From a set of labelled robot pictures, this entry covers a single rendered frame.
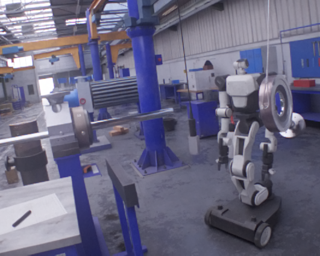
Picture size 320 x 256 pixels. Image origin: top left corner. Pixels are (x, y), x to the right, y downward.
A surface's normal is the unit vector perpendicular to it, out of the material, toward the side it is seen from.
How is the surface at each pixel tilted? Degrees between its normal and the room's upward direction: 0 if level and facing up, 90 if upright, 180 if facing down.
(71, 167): 90
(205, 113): 90
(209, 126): 90
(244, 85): 90
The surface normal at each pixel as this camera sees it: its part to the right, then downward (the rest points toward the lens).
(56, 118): 0.16, -0.62
